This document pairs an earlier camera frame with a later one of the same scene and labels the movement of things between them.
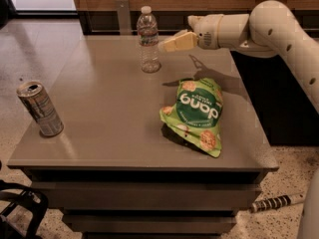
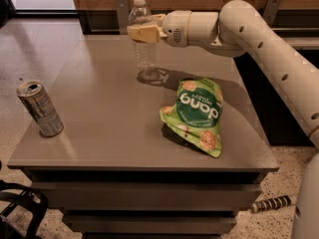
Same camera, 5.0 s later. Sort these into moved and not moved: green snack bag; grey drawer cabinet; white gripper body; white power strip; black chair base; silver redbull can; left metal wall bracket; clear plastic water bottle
Moved: clear plastic water bottle; white gripper body
Not moved: green snack bag; left metal wall bracket; black chair base; silver redbull can; white power strip; grey drawer cabinet
